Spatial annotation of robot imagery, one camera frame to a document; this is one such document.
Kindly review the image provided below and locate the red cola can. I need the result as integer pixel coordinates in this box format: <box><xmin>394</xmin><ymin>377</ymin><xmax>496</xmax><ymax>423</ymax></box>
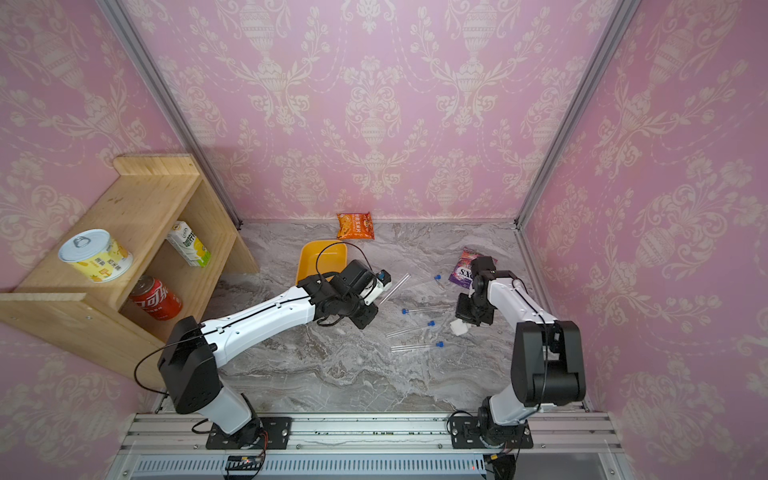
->
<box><xmin>129</xmin><ymin>275</ymin><xmax>183</xmax><ymax>321</ymax></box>

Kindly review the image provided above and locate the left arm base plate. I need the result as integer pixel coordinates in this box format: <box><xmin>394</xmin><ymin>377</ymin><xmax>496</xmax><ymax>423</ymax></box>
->
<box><xmin>206</xmin><ymin>416</ymin><xmax>292</xmax><ymax>451</ymax></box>

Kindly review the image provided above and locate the yellow tin can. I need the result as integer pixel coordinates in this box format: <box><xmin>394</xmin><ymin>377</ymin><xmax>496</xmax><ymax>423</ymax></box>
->
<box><xmin>58</xmin><ymin>229</ymin><xmax>133</xmax><ymax>284</ymax></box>

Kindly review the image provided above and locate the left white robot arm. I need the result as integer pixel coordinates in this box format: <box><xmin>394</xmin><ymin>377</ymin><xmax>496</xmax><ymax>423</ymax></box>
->
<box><xmin>157</xmin><ymin>260</ymin><xmax>392</xmax><ymax>436</ymax></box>

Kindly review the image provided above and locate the orange snack bag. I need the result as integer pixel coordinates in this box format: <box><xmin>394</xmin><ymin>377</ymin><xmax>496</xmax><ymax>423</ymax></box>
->
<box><xmin>337</xmin><ymin>212</ymin><xmax>375</xmax><ymax>240</ymax></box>

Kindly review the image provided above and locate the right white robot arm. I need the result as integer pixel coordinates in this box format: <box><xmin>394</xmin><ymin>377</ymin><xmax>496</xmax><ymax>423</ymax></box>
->
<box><xmin>450</xmin><ymin>256</ymin><xmax>587</xmax><ymax>446</ymax></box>

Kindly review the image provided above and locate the aluminium corner post left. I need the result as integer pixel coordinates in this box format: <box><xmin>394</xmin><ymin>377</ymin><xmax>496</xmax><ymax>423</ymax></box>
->
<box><xmin>96</xmin><ymin>0</ymin><xmax>243</xmax><ymax>230</ymax></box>

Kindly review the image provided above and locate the yellow plastic tray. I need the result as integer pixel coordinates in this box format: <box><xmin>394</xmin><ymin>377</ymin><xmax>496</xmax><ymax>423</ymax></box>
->
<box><xmin>296</xmin><ymin>240</ymin><xmax>348</xmax><ymax>284</ymax></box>

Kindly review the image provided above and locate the purple candy bag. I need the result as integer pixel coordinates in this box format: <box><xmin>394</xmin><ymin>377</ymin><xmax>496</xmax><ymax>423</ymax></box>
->
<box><xmin>449</xmin><ymin>247</ymin><xmax>483</xmax><ymax>289</ymax></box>

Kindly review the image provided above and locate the aluminium corner post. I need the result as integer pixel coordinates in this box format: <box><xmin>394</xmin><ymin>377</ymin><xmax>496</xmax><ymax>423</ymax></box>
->
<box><xmin>96</xmin><ymin>0</ymin><xmax>243</xmax><ymax>230</ymax></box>
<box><xmin>515</xmin><ymin>0</ymin><xmax>641</xmax><ymax>231</ymax></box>

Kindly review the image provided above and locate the green white drink carton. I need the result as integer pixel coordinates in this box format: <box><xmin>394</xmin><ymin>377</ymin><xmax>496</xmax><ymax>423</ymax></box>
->
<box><xmin>166</xmin><ymin>220</ymin><xmax>211</xmax><ymax>268</ymax></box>

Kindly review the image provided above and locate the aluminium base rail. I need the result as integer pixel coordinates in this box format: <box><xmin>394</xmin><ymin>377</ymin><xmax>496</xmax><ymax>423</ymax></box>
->
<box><xmin>107</xmin><ymin>410</ymin><xmax>633</xmax><ymax>479</ymax></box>

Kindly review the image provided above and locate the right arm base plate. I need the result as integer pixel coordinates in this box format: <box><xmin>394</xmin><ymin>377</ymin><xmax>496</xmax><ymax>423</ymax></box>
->
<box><xmin>446</xmin><ymin>415</ymin><xmax>534</xmax><ymax>450</ymax></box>

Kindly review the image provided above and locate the aluminium corner post right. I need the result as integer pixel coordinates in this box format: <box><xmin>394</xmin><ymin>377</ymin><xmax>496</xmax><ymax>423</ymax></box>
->
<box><xmin>515</xmin><ymin>0</ymin><xmax>641</xmax><ymax>231</ymax></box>

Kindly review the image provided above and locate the wooden shelf unit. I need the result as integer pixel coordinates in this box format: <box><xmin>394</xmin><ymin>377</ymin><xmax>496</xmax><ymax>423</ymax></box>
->
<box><xmin>1</xmin><ymin>154</ymin><xmax>259</xmax><ymax>389</ymax></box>

